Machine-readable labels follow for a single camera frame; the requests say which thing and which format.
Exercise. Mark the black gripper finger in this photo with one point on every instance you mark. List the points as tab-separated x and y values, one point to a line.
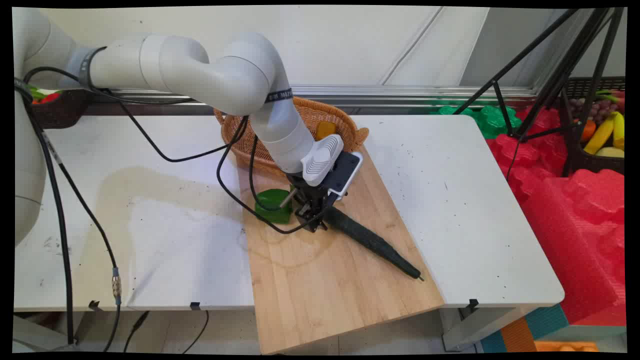
320	224
302	215

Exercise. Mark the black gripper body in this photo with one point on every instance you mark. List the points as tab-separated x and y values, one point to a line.
307	192

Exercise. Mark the orange toy bell pepper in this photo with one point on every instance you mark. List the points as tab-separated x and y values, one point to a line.
325	130

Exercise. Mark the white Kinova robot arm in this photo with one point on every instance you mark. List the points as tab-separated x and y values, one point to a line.
225	75

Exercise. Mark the green toy bell pepper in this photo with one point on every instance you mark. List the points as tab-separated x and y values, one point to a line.
272	211

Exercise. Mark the dark green toy cucumber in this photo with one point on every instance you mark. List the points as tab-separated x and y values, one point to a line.
370	240

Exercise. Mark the bamboo cutting board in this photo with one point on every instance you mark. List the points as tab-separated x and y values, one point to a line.
325	290

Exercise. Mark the woven wicker basket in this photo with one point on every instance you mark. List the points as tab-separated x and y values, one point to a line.
310	112

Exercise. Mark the black table clip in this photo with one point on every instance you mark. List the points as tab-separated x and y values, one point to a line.
472	303
93	304
195	305

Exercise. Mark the white table leg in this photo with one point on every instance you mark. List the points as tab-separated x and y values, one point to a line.
477	327

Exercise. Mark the green foam sheet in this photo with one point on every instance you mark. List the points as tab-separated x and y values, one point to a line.
492	122

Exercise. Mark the teal orange foam mat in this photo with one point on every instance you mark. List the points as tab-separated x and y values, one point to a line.
525	335

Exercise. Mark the red foam sheets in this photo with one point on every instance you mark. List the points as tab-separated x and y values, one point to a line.
575	225

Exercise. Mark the dark woven vegetable basket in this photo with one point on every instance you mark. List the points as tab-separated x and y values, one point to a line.
60	112

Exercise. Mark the orange foam tray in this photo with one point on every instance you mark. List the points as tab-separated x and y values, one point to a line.
565	346

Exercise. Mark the red toy chilli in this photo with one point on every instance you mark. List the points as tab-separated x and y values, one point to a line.
48	97

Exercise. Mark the black tripod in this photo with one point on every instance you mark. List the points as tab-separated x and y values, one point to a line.
560	75

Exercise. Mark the dark woven fruit basket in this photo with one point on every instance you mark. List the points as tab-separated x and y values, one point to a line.
595	162

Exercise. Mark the toy orange fruit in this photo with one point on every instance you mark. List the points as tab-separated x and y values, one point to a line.
588	130

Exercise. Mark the green toy leafy vegetable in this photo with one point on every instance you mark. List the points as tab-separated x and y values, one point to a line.
34	92

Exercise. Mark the long yellow toy banana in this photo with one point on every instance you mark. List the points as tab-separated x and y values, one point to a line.
600	136

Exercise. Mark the purple toy grapes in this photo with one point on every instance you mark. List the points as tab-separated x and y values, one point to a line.
595	109

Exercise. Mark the pale yellow toy mango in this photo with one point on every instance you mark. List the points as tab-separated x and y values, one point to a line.
610	152

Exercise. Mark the short yellow toy banana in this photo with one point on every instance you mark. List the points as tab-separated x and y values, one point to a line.
619	130

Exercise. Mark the red toy fruit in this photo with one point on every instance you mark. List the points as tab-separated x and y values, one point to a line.
619	97

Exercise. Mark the black white wrist camera box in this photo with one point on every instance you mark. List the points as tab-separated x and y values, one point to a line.
345	172

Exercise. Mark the aluminium window rail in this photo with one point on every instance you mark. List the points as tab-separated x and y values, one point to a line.
400	92

